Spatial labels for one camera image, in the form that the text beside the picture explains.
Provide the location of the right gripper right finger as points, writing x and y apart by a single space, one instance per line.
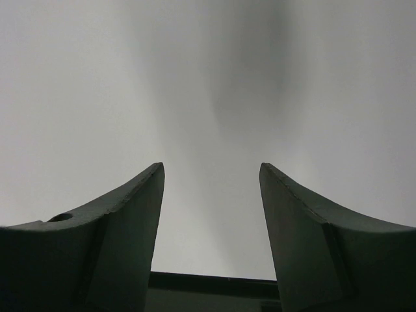
330 258

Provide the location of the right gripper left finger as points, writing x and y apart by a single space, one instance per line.
96 257

